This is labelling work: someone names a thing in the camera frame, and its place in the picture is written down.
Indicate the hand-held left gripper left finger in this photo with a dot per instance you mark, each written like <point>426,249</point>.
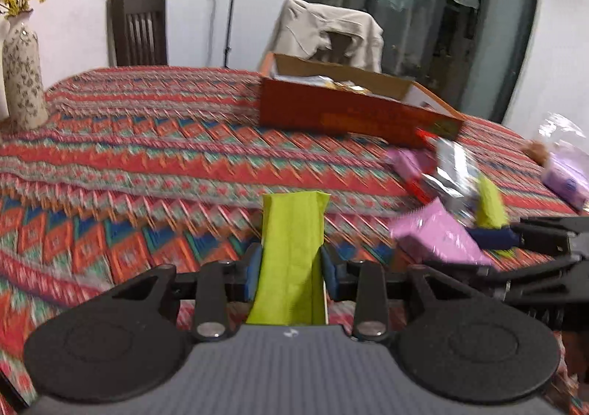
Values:
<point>253,274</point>

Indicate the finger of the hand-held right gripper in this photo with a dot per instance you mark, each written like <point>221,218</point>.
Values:
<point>464,271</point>
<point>494,238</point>

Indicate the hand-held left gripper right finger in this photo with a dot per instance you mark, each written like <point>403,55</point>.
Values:
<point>329,270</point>

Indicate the lime green snack packet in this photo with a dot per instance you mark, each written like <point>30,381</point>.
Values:
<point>490,208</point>
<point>290,254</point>

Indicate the orange cardboard box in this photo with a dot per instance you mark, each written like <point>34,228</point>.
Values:
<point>349,113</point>

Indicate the large purple snack packet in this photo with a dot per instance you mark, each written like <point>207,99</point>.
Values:
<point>437,235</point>

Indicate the silver snack packet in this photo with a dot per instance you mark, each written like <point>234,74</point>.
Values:
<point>453,168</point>

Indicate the red snack packet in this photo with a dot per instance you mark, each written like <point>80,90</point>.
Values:
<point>416,188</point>

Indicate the purple tissue pack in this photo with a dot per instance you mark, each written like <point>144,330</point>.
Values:
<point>568,178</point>

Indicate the pink snack packet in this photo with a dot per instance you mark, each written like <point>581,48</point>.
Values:
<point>409,162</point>

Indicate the clear plastic bag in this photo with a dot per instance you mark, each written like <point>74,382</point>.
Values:
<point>557,134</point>

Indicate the glass sliding door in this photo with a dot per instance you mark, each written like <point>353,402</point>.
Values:
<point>501,37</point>

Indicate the dark wooden chair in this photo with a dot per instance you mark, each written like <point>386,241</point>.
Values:
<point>138,33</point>
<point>338,44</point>

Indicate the beige jacket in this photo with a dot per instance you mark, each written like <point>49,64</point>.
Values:
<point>303,28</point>

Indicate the black light stand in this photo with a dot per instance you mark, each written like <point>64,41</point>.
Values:
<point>233,0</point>

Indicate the patterned ceramic vase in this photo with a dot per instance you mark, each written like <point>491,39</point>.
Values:
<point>25,74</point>

